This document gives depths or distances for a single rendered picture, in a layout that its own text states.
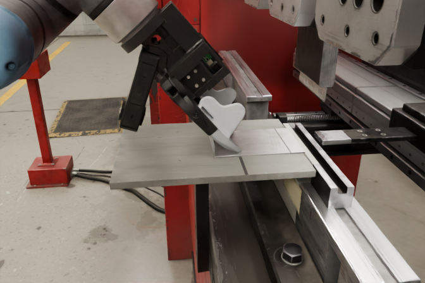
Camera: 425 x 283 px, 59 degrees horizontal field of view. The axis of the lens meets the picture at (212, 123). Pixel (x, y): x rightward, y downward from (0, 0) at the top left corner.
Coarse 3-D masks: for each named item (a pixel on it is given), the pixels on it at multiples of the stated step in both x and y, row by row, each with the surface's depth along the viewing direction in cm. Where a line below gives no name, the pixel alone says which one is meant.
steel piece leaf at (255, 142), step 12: (240, 132) 59; (252, 132) 59; (264, 132) 59; (216, 144) 55; (240, 144) 55; (252, 144) 55; (264, 144) 55; (276, 144) 55; (216, 156) 52; (228, 156) 52; (240, 156) 52
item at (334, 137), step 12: (396, 108) 63; (408, 108) 61; (420, 108) 60; (396, 120) 63; (408, 120) 60; (420, 120) 58; (324, 132) 59; (336, 132) 59; (348, 132) 59; (360, 132) 59; (372, 132) 59; (384, 132) 59; (396, 132) 59; (408, 132) 59; (420, 132) 57; (324, 144) 56; (336, 144) 56; (420, 144) 57
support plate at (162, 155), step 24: (264, 120) 64; (120, 144) 56; (144, 144) 56; (168, 144) 56; (192, 144) 56; (120, 168) 49; (144, 168) 49; (168, 168) 49; (192, 168) 49; (216, 168) 49; (240, 168) 49; (264, 168) 49; (288, 168) 49; (312, 168) 49
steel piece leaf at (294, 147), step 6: (276, 132) 60; (282, 132) 59; (288, 132) 59; (282, 138) 57; (288, 138) 57; (294, 138) 57; (288, 144) 55; (294, 144) 55; (294, 150) 54; (300, 150) 54
